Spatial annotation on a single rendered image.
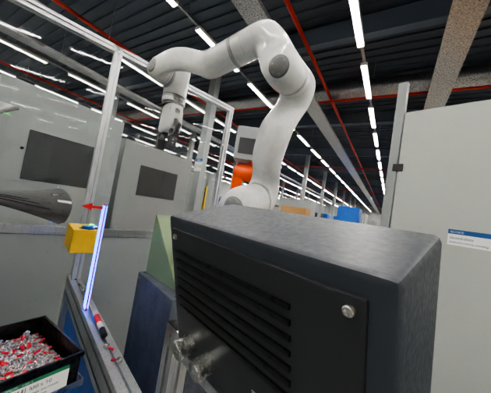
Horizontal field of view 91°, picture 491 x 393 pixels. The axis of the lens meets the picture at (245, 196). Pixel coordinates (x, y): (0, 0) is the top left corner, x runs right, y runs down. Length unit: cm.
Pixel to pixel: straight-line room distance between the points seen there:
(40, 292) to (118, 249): 40
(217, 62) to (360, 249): 77
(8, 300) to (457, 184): 232
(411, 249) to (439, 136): 158
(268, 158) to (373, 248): 57
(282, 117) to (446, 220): 117
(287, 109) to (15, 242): 138
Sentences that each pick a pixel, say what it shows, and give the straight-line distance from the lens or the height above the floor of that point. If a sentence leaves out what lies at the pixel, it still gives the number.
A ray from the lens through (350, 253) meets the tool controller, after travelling 18.
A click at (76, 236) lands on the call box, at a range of 111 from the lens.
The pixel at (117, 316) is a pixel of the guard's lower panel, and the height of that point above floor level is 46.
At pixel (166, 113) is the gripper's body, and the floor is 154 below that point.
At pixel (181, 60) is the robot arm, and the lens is 90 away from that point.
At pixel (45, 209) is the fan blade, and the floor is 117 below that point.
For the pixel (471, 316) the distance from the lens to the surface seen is 168.
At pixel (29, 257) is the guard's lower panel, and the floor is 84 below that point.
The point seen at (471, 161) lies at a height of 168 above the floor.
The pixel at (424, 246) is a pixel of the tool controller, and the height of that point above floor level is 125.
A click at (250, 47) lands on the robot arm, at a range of 83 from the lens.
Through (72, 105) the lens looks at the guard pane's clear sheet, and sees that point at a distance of 163.
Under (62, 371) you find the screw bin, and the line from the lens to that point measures 73.
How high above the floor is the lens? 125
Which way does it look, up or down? 3 degrees up
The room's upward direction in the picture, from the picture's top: 9 degrees clockwise
